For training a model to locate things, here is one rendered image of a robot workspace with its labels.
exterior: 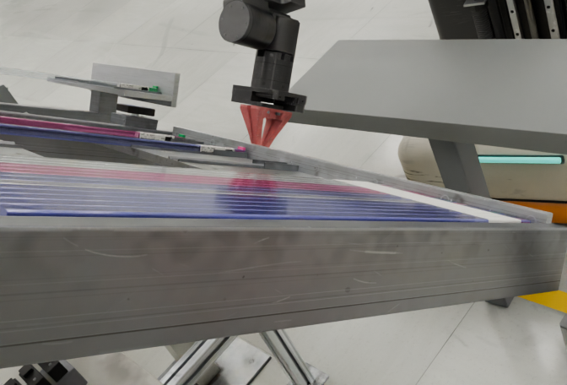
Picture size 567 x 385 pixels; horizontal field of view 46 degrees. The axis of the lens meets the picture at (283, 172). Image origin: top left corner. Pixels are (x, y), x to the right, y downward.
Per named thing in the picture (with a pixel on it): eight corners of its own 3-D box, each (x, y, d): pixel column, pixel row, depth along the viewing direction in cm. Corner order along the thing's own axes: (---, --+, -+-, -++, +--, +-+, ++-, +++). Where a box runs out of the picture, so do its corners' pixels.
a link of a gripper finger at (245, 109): (261, 159, 93) (272, 93, 92) (230, 152, 98) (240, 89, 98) (296, 163, 98) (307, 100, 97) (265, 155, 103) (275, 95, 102)
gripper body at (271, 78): (273, 102, 92) (282, 50, 92) (229, 96, 100) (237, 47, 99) (306, 109, 97) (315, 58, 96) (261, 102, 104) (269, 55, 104)
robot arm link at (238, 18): (306, -31, 97) (261, -14, 102) (255, -55, 88) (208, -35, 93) (312, 49, 96) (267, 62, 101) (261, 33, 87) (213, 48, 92)
